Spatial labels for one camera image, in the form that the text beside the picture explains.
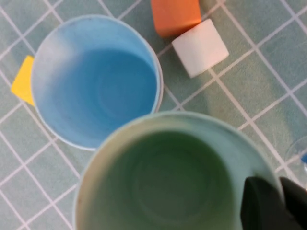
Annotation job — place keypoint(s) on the yellow cube block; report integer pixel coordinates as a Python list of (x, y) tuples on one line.
[(199, 48), (22, 83)]

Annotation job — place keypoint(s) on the green plastic cup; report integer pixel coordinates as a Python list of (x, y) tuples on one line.
[(168, 179)]

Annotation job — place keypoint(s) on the green checked tablecloth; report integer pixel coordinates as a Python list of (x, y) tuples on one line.
[(251, 83)]

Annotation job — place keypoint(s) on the blue plastic cup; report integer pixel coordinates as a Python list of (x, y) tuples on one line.
[(96, 83)]

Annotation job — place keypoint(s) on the orange cube block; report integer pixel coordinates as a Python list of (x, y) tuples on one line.
[(175, 14)]

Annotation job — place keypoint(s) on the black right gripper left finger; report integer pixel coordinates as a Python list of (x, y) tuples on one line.
[(261, 208)]

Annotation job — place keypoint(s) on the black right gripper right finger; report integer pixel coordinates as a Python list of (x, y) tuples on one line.
[(297, 203)]

